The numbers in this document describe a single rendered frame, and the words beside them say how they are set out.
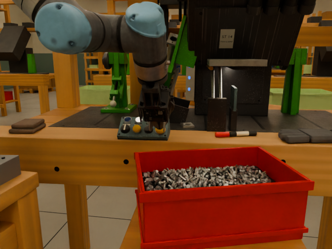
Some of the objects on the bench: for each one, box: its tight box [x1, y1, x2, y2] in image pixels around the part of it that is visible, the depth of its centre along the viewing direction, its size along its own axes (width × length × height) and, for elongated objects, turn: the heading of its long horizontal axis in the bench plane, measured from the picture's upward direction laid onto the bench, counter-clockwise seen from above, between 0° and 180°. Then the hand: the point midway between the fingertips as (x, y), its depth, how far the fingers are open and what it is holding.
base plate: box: [48, 106, 332, 133], centre depth 116 cm, size 42×110×2 cm, turn 84°
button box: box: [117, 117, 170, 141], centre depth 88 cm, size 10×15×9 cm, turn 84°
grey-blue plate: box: [228, 85, 238, 130], centre depth 97 cm, size 10×2×14 cm, turn 174°
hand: (159, 123), depth 82 cm, fingers closed
